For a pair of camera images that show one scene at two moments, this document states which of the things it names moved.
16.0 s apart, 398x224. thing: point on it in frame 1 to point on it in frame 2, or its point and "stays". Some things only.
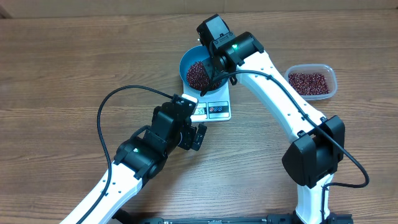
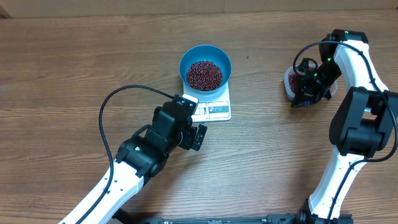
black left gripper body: (185, 140) stays
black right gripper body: (217, 71) to (317, 86)
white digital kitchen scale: (214, 107) stays
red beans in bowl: (198, 78) stays
